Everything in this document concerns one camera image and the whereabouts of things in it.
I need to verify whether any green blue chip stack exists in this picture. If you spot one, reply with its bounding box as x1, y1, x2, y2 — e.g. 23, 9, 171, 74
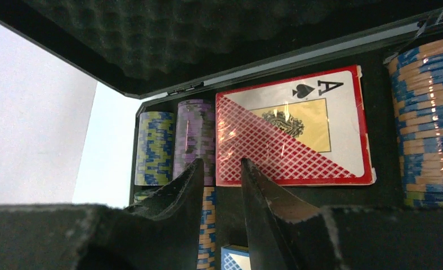
135, 111, 175, 186

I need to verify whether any orange blue chip stack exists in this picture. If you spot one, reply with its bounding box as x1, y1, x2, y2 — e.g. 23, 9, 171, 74
196, 186, 216, 269

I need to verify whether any black poker set case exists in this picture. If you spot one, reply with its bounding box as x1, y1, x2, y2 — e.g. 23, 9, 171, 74
0, 1, 443, 248

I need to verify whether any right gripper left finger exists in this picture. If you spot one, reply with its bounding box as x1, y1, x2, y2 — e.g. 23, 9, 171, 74
0, 159, 204, 269

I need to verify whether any teal green chip stack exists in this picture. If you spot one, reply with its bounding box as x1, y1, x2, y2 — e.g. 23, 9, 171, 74
133, 187, 158, 204

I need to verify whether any purple chip stack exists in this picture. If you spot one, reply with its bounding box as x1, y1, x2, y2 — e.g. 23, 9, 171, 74
173, 99, 216, 186

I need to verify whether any right blue tan chip stack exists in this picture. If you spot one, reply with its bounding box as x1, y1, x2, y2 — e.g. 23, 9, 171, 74
387, 39, 443, 207

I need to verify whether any blue playing card box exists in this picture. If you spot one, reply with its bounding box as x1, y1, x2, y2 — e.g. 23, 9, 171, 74
221, 245, 251, 270

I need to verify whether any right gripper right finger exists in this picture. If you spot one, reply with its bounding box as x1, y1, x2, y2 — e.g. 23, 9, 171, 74
240, 158, 443, 269

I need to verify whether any red playing card box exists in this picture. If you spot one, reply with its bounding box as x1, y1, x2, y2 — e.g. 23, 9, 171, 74
215, 65, 377, 187

